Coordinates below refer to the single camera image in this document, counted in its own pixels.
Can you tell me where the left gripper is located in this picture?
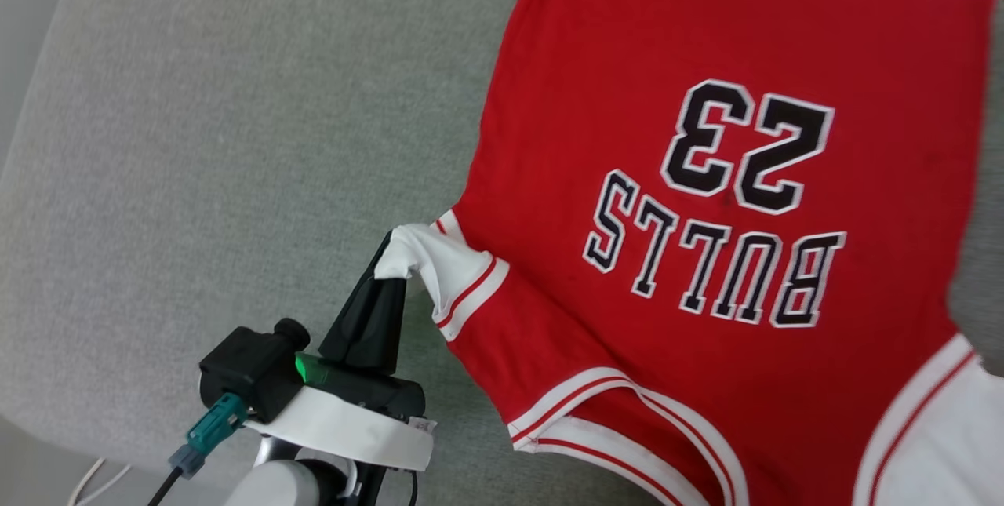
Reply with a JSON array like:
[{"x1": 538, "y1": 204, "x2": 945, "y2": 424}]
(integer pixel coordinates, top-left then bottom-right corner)
[{"x1": 245, "y1": 230, "x2": 437, "y2": 472}]

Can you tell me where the red Bulls basketball jersey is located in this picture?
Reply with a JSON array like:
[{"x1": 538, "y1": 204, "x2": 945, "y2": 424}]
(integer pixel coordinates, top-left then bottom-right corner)
[{"x1": 375, "y1": 0, "x2": 1004, "y2": 506}]

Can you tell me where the teal cable connector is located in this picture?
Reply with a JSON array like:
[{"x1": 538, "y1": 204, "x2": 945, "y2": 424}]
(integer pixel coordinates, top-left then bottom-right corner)
[{"x1": 169, "y1": 392, "x2": 250, "y2": 480}]

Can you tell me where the white floor cable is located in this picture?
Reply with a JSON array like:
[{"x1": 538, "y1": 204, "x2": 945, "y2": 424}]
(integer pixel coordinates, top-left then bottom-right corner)
[{"x1": 67, "y1": 457, "x2": 133, "y2": 506}]

